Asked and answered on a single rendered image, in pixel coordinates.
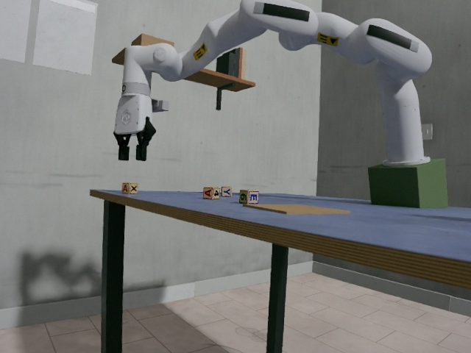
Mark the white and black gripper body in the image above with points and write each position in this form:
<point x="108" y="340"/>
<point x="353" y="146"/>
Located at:
<point x="132" y="110"/>

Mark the tan square mat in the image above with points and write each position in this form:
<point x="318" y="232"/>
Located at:
<point x="294" y="209"/>

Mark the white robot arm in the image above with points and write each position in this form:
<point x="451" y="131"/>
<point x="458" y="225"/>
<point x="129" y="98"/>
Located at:
<point x="401" y="58"/>

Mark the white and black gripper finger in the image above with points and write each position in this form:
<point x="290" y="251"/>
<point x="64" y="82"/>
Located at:
<point x="124" y="149"/>
<point x="141" y="149"/>

